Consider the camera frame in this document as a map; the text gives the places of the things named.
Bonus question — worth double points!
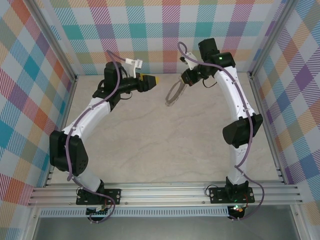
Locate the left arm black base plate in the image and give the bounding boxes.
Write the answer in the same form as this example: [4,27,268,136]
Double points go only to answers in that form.
[75,187,122,206]

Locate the aluminium side rail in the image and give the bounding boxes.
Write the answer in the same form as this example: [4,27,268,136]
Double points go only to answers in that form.
[249,73,287,185]
[43,74,79,188]

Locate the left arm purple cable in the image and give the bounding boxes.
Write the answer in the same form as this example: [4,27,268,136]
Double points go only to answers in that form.
[65,49,130,224]

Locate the circuit board with green connector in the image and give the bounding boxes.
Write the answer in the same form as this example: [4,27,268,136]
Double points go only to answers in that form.
[85,203,112,218]

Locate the grey sheet metal panel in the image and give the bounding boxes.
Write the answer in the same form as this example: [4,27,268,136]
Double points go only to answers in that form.
[24,216,308,240]

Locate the right gripper thin black wire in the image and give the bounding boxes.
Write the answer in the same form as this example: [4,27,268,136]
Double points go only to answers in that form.
[201,78,219,89]

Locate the aluminium corner post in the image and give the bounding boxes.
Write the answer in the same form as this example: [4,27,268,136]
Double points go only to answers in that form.
[248,0,298,81]
[24,0,78,83]

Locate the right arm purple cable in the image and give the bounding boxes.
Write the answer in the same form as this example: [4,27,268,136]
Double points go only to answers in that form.
[177,41,266,222]

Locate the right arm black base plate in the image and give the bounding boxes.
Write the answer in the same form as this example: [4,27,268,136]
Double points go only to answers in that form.
[208,186,255,205]

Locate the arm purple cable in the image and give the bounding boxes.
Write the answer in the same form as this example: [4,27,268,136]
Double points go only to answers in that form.
[65,49,130,224]
[177,41,266,222]

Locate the aluminium mounting rail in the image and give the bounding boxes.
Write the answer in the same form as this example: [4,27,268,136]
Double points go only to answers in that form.
[26,181,304,208]

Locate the circuit board with orange part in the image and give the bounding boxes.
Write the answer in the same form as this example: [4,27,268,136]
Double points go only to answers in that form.
[228,203,248,219]

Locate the white slotted cable duct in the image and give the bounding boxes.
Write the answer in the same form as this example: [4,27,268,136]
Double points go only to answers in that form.
[39,206,230,218]

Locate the large grey metal keyring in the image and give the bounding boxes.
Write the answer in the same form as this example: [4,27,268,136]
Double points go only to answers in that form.
[164,79,188,108]

